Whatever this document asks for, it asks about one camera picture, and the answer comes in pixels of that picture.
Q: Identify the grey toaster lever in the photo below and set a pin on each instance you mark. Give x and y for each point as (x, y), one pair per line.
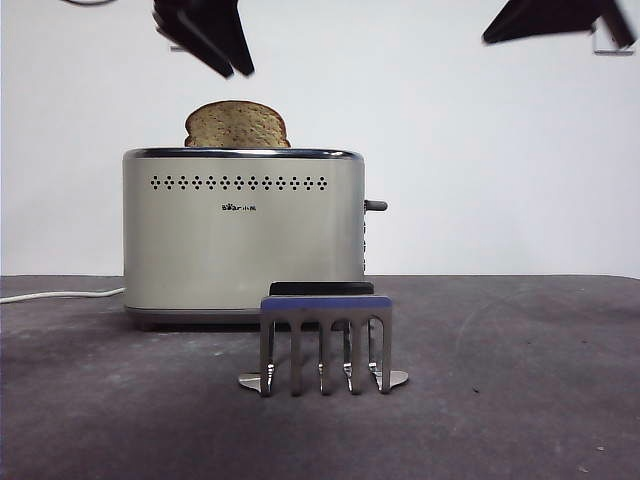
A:
(376, 205)

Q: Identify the brown bread slice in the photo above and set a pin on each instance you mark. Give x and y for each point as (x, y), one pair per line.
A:
(237, 125)

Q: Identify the silver metal toast rack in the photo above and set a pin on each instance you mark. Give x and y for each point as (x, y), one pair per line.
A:
(325, 306)

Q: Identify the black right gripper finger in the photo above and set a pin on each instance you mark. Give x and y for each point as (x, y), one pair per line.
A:
(545, 17)
(617, 20)

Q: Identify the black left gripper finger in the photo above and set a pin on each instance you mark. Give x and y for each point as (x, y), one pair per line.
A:
(185, 35)
(220, 25)

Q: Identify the cream metal toaster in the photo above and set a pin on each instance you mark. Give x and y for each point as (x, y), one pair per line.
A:
(200, 250)

